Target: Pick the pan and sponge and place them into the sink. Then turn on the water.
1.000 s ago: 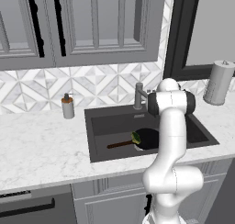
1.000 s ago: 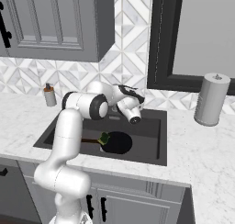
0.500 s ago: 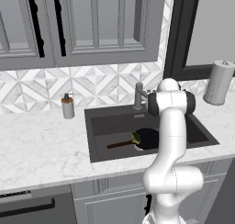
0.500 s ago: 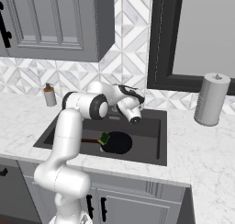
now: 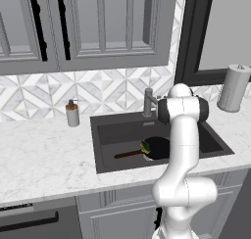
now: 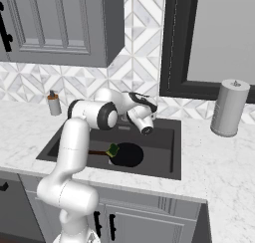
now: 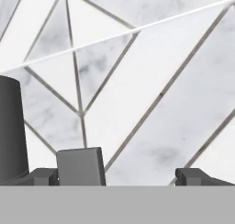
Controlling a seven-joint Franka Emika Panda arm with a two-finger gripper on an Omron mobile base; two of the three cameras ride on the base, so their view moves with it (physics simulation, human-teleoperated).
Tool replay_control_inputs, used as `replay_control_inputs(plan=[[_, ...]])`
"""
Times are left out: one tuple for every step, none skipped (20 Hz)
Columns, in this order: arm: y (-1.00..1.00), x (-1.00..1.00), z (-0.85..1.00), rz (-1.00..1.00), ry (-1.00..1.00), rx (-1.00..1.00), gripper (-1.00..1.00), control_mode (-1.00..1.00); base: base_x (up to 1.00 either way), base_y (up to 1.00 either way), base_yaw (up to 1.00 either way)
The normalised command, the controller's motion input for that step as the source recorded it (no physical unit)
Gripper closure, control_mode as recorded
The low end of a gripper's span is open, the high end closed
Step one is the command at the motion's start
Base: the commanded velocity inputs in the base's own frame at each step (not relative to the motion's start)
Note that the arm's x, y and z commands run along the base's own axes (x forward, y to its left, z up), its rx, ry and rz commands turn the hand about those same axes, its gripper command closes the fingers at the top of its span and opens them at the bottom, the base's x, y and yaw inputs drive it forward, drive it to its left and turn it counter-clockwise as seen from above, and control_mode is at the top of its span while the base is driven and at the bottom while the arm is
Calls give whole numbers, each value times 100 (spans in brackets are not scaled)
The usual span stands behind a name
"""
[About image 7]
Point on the dark grey cylinder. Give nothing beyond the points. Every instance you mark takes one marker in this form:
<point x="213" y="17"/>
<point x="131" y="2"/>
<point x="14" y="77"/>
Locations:
<point x="10" y="126"/>

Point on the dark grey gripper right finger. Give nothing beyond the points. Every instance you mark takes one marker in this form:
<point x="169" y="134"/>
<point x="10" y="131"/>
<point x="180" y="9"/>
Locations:
<point x="191" y="176"/>

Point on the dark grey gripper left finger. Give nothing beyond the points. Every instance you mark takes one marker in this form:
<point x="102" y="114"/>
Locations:
<point x="41" y="176"/>

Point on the grey rectangular block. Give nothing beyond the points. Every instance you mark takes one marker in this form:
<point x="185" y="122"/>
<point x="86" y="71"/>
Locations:
<point x="80" y="168"/>

